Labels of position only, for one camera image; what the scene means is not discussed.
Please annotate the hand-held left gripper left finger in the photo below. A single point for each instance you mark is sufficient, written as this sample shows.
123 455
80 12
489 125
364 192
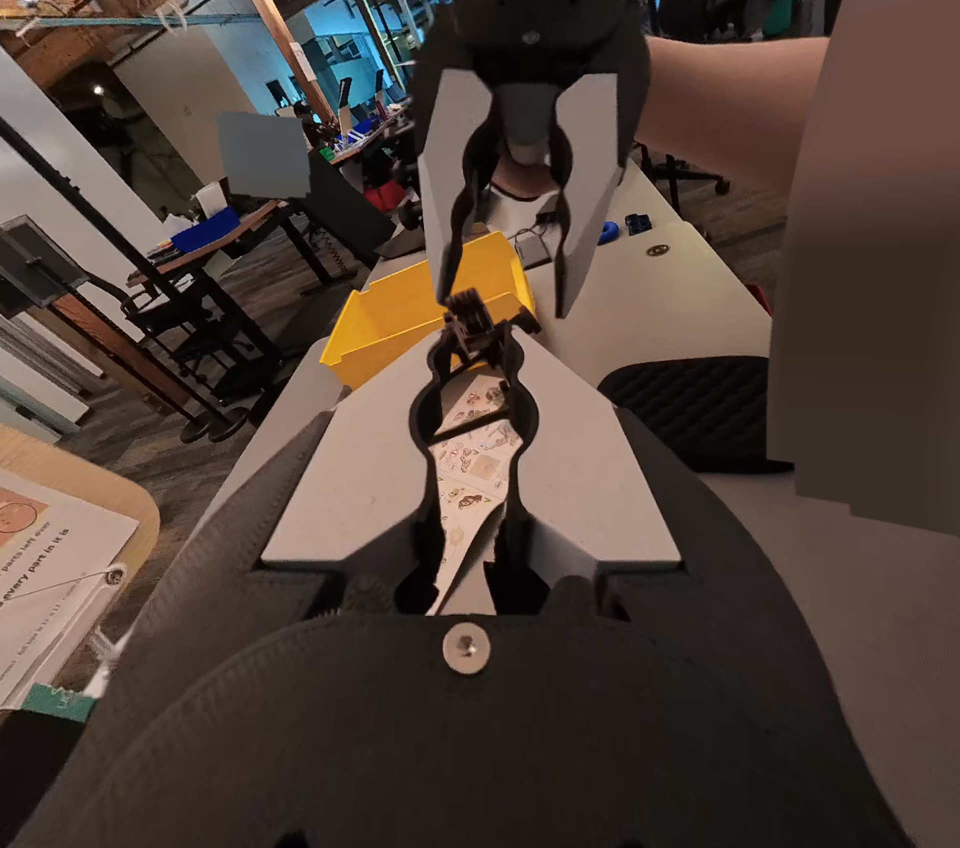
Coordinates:
352 488

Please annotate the wooden pillar with paper note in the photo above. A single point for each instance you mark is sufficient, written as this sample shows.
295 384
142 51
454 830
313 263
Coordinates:
277 30

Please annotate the black power adapter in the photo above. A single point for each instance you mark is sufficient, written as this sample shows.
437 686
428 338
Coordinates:
534 253

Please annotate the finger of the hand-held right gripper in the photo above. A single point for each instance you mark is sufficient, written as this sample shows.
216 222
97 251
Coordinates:
446 150
596 150

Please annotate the black office chair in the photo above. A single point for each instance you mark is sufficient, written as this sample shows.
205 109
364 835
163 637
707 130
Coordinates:
172 315

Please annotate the wooden office desk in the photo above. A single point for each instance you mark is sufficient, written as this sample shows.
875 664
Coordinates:
255 217

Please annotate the illustrated assembly leaflet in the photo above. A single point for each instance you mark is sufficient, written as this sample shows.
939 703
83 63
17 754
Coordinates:
465 473

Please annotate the printed instruction sheet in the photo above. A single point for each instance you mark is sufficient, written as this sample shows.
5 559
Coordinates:
60 578

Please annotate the plywood board with smiley sticker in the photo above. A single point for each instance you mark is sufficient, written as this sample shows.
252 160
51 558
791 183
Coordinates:
112 488

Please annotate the person's right forearm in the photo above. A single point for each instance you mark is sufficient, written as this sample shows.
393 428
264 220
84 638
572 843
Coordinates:
720 105

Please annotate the person's right hand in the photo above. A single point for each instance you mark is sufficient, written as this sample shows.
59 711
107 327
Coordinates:
525 176

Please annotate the yellow plastic bin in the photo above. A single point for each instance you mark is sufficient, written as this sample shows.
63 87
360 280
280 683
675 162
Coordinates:
382 330

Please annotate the black textured pad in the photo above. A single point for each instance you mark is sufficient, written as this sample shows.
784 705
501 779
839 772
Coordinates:
675 413

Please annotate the brown wooden mechanical model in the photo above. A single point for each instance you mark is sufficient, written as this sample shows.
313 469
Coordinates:
469 323

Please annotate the blue plastic bin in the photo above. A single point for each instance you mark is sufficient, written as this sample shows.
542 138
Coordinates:
202 232

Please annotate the small dark blue block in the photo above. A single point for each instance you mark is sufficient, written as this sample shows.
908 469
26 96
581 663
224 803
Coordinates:
637 223

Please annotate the black model kit box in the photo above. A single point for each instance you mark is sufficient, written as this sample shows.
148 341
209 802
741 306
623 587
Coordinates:
30 758

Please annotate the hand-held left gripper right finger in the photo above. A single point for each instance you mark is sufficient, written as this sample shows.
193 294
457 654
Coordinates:
600 488

